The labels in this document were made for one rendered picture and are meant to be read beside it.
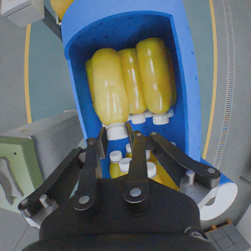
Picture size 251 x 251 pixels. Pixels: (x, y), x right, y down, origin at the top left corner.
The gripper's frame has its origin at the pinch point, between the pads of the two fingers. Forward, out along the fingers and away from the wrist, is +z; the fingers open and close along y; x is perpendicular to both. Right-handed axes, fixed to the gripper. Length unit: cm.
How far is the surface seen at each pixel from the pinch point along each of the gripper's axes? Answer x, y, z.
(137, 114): 1.1, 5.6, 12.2
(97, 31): 22.4, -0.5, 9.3
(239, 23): 103, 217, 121
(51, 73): 51, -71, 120
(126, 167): -11.4, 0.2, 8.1
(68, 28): 19.2, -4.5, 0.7
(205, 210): -57, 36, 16
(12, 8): 39.1, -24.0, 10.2
